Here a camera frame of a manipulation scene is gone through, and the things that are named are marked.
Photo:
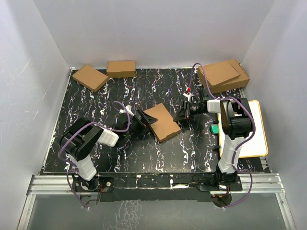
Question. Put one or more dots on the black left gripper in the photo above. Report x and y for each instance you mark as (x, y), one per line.
(146, 120)

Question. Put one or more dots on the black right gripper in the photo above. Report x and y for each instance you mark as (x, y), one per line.
(182, 114)

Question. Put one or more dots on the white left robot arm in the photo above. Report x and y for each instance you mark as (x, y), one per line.
(80, 138)

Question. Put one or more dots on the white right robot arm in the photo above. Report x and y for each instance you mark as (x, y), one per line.
(237, 123)

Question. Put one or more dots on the small cardboard box top right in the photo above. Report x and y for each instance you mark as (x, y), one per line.
(217, 74)

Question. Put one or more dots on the large cardboard box bottom right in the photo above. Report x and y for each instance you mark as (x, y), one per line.
(240, 82)

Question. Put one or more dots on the green eraser block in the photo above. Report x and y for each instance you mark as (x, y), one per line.
(214, 129)

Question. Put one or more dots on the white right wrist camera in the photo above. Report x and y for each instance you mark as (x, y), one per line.
(189, 96)

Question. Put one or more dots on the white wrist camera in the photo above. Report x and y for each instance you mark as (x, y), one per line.
(189, 96)
(127, 110)

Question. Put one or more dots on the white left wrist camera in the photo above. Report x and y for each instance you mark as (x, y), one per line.
(127, 110)

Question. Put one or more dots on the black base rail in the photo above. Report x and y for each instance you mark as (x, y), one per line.
(111, 187)

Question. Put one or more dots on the aluminium frame rail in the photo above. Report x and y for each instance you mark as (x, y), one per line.
(271, 183)

